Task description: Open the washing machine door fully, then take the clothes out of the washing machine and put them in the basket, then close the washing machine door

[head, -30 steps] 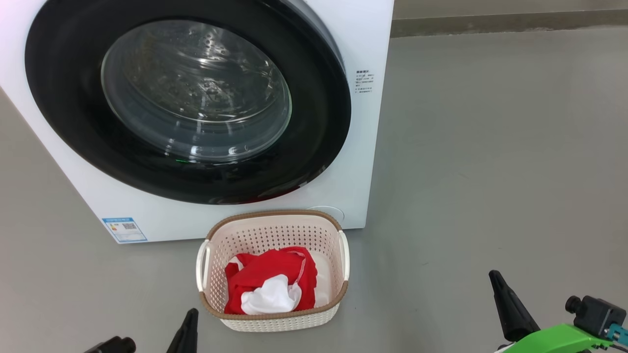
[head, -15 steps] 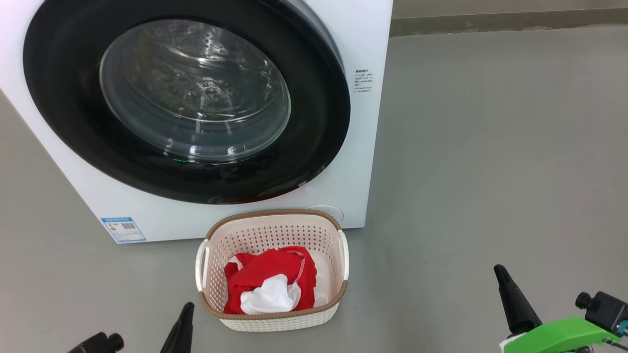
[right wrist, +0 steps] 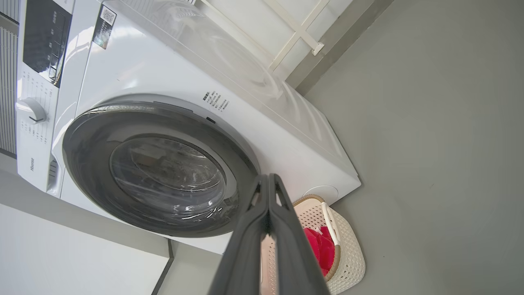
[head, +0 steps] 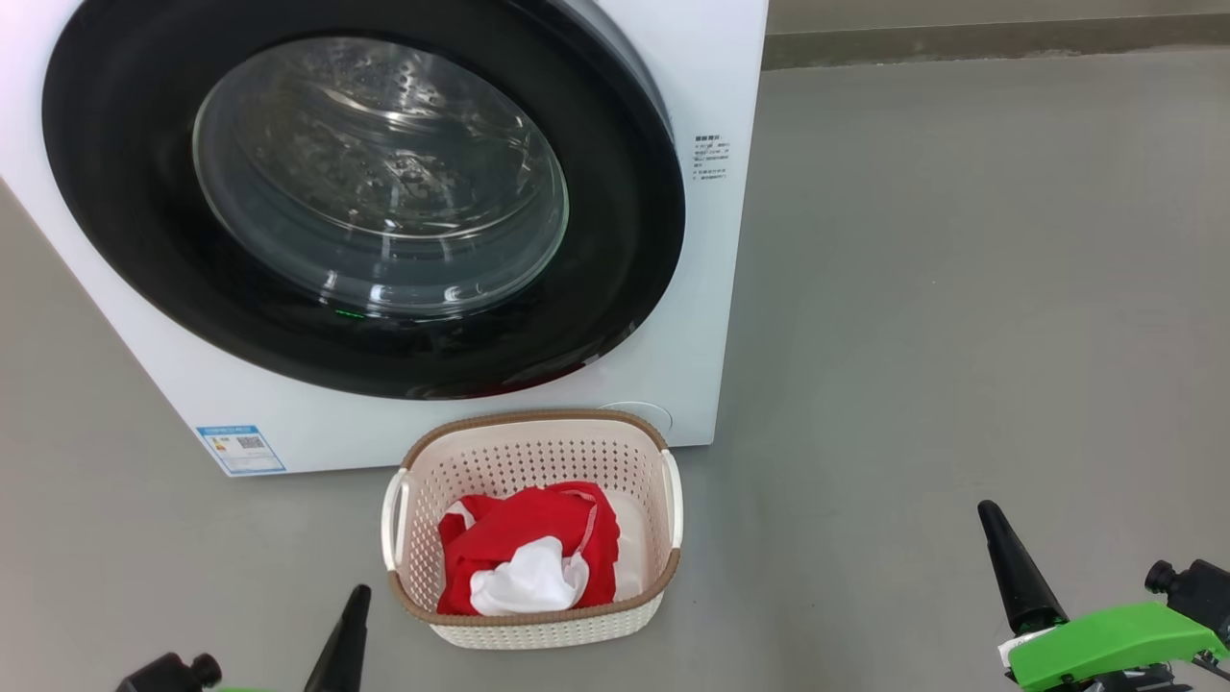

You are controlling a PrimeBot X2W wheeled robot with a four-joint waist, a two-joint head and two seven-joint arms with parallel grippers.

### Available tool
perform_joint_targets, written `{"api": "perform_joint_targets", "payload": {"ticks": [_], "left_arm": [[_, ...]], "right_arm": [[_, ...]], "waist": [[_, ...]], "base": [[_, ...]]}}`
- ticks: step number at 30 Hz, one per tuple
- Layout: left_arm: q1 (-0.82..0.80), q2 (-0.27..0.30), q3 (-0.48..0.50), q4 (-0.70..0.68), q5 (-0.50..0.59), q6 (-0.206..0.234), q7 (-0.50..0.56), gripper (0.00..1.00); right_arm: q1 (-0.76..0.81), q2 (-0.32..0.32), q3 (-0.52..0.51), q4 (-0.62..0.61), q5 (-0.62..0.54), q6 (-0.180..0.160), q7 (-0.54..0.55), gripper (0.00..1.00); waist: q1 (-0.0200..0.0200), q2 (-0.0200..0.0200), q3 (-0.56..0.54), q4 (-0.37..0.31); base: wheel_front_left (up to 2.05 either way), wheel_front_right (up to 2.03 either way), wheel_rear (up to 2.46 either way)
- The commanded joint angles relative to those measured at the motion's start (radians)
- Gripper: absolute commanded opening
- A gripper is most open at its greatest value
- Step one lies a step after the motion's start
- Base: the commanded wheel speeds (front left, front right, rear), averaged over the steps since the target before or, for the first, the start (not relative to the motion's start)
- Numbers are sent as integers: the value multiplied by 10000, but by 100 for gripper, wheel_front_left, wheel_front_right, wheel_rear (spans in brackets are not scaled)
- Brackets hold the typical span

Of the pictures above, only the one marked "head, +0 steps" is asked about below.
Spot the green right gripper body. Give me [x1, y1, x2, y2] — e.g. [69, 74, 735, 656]
[997, 602, 1230, 692]

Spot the white front-load washing machine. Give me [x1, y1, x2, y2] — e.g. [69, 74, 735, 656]
[0, 0, 771, 478]

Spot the red garment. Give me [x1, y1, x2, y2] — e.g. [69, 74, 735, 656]
[436, 480, 622, 617]

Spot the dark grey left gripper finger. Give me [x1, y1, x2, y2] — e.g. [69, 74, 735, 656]
[304, 583, 373, 692]

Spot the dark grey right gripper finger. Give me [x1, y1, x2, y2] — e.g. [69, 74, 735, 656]
[976, 499, 1070, 636]

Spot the cream perforated laundry basket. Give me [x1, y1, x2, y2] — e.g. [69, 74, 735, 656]
[380, 408, 685, 652]

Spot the grey wall baseboard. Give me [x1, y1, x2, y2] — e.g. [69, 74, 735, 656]
[763, 12, 1230, 70]

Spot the white cloth garment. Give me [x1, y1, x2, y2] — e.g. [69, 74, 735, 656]
[468, 535, 591, 617]

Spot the blue energy label sticker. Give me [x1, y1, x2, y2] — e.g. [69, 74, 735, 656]
[195, 423, 288, 476]

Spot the round white filter cover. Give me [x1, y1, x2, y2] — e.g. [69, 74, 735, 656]
[595, 400, 675, 449]

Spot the black round glass washer door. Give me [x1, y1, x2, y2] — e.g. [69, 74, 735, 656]
[40, 0, 687, 401]

